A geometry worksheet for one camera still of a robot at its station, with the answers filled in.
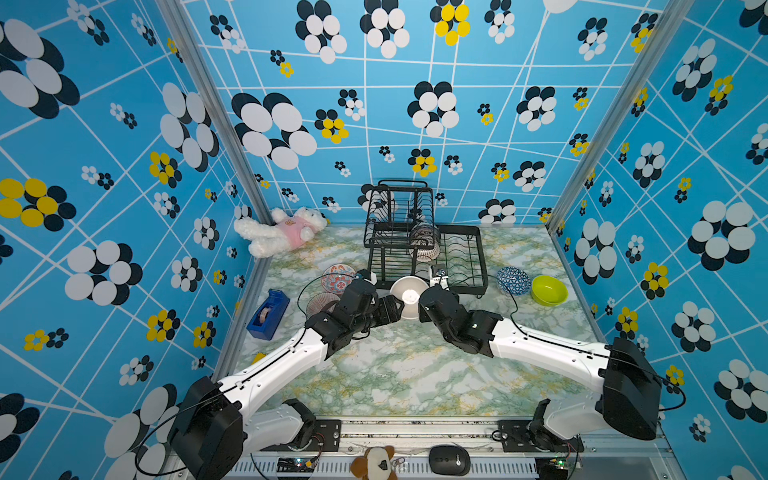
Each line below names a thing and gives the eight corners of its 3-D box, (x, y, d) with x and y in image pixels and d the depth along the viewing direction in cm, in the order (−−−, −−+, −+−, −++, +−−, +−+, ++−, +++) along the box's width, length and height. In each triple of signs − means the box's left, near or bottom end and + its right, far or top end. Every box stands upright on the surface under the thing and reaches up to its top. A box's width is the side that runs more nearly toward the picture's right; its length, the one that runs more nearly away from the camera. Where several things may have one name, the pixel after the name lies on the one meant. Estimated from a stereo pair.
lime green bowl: (532, 308, 99) (537, 301, 95) (523, 283, 105) (528, 275, 102) (566, 308, 99) (573, 301, 95) (555, 283, 105) (561, 275, 102)
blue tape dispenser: (254, 338, 92) (246, 329, 87) (274, 299, 101) (267, 287, 96) (273, 342, 92) (265, 332, 86) (291, 301, 101) (285, 290, 95)
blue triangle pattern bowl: (500, 296, 102) (504, 289, 98) (494, 273, 108) (497, 266, 104) (529, 296, 102) (533, 289, 98) (521, 273, 108) (525, 266, 104)
